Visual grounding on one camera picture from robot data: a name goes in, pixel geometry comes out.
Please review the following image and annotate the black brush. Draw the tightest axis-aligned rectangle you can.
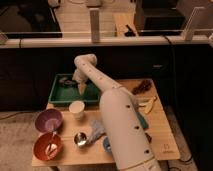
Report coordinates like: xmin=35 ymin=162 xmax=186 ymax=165
xmin=59 ymin=77 xmax=77 ymax=87

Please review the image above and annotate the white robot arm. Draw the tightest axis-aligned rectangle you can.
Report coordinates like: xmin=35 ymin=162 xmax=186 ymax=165
xmin=73 ymin=54 xmax=162 ymax=171

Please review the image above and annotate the purple bowl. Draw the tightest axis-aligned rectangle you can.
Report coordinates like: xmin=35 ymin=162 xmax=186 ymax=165
xmin=35 ymin=108 xmax=63 ymax=133

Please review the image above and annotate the red bowl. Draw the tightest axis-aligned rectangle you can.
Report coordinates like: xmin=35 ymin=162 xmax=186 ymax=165
xmin=33 ymin=133 xmax=63 ymax=161

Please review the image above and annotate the green plastic tray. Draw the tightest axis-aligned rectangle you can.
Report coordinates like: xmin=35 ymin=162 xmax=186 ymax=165
xmin=48 ymin=74 xmax=100 ymax=106

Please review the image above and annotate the white paper cup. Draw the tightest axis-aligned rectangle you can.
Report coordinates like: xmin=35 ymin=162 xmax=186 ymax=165
xmin=69 ymin=101 xmax=85 ymax=120

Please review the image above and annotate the blue grey cloth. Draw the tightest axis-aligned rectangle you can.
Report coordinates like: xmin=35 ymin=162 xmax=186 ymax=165
xmin=87 ymin=119 xmax=106 ymax=144

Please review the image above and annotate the small metal cup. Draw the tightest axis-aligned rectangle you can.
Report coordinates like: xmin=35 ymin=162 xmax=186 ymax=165
xmin=74 ymin=132 xmax=87 ymax=148

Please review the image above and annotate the wooden table board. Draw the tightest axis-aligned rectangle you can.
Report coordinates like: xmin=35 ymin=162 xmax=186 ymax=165
xmin=31 ymin=78 xmax=181 ymax=168

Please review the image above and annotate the blue cup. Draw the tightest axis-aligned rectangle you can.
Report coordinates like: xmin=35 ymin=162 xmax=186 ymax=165
xmin=102 ymin=137 xmax=112 ymax=153

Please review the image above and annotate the dark grape bunch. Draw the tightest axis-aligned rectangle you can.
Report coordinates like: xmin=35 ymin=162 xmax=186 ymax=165
xmin=132 ymin=79 xmax=152 ymax=95

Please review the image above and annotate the white spoon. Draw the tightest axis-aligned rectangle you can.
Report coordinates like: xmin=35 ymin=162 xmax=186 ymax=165
xmin=46 ymin=131 xmax=57 ymax=156

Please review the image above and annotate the black object on floor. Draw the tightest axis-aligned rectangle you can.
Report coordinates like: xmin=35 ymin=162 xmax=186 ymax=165
xmin=124 ymin=25 xmax=136 ymax=37

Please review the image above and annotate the green sponge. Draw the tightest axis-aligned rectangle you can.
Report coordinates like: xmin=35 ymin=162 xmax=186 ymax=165
xmin=138 ymin=112 xmax=149 ymax=130

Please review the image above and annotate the black rectangular block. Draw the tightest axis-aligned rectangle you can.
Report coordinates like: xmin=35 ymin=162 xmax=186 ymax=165
xmin=145 ymin=133 xmax=152 ymax=143

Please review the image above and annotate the white post left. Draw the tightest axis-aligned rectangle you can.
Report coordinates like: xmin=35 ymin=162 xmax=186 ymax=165
xmin=90 ymin=8 xmax=100 ymax=43

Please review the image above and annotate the white post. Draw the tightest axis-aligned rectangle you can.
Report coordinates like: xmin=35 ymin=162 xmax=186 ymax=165
xmin=182 ymin=7 xmax=205 ymax=41
xmin=90 ymin=8 xmax=100 ymax=43

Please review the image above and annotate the white post right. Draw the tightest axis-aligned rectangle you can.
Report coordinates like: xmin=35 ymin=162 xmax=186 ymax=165
xmin=182 ymin=7 xmax=205 ymax=41

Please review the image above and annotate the white horizontal rail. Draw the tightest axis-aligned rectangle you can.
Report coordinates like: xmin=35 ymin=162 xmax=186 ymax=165
xmin=0 ymin=35 xmax=213 ymax=49

